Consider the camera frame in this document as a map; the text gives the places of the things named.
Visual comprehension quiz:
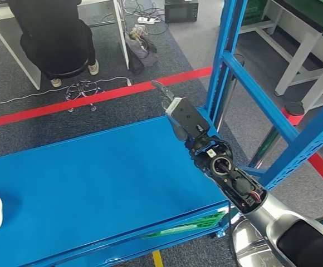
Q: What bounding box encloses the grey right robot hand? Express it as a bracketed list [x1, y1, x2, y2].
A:
[151, 80, 191, 142]

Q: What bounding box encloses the blue metal shelf rack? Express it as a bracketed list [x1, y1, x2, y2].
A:
[0, 0, 323, 267]

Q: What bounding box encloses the green workbench mat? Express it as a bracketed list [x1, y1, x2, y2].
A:
[272, 0, 323, 41]

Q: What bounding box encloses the grey bag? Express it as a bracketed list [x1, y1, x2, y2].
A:
[125, 23, 159, 76]

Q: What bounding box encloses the green folded plastic crate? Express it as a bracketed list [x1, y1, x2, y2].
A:
[141, 210, 227, 241]

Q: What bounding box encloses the crumpled plastic bag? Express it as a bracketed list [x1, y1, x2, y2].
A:
[129, 23, 148, 41]

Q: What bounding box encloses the black box appliance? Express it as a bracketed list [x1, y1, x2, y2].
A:
[164, 0, 199, 24]

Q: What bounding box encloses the white power strip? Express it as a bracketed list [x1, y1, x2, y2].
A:
[137, 16, 161, 26]

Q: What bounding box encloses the chrome stanchion red cassette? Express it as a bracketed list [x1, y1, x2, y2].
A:
[247, 102, 306, 170]

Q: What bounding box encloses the yellow floor tape marker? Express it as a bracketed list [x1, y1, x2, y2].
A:
[151, 250, 165, 267]

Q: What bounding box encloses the black stool chrome base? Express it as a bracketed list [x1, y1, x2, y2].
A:
[45, 58, 104, 113]

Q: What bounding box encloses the person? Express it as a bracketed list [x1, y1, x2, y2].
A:
[7, 0, 99, 88]

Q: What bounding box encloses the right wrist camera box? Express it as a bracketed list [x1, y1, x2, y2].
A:
[164, 97, 211, 141]

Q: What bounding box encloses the white floor cable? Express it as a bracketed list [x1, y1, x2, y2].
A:
[0, 76, 133, 110]

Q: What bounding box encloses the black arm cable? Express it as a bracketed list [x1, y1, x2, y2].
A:
[228, 201, 235, 267]

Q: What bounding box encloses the white frame workbench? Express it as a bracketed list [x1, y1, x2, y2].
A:
[239, 0, 323, 111]

